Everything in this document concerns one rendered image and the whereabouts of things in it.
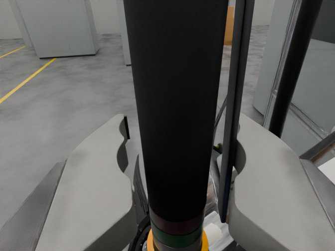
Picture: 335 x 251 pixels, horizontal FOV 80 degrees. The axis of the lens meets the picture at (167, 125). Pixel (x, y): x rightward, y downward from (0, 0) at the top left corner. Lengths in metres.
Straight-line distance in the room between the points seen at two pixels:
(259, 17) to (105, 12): 8.67
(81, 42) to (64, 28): 0.58
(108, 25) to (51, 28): 5.25
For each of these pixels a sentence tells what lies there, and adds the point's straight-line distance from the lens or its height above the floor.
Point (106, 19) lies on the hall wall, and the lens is 12.40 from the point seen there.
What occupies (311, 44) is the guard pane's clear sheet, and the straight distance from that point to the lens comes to 1.35.
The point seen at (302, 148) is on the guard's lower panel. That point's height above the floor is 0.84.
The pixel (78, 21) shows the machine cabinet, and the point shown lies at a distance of 7.39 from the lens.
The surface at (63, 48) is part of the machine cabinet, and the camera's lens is 7.65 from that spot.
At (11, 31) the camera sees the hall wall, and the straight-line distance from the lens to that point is 13.82.
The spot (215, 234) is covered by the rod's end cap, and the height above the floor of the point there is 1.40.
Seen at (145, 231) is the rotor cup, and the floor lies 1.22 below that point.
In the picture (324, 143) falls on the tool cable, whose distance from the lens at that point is 0.33.
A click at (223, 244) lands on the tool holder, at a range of 0.20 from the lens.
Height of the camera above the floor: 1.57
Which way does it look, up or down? 32 degrees down
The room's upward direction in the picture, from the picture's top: 2 degrees counter-clockwise
